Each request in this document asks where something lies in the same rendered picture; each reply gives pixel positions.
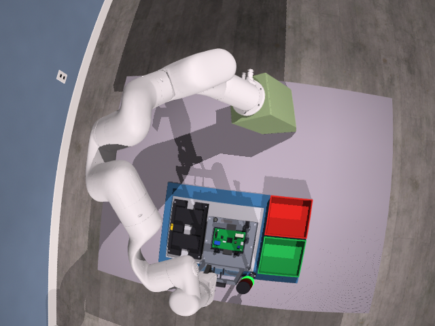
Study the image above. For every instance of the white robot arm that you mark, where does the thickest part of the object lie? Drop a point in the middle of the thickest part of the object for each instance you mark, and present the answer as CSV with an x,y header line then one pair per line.
x,y
210,73

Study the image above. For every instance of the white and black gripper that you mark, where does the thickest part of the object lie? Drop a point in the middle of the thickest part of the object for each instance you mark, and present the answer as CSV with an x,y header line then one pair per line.
x,y
209,278

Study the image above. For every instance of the red open-top bin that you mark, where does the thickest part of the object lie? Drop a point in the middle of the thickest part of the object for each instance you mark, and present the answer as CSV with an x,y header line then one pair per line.
x,y
288,217

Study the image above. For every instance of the green bin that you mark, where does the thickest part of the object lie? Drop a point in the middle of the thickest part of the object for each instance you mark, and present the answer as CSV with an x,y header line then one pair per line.
x,y
281,256

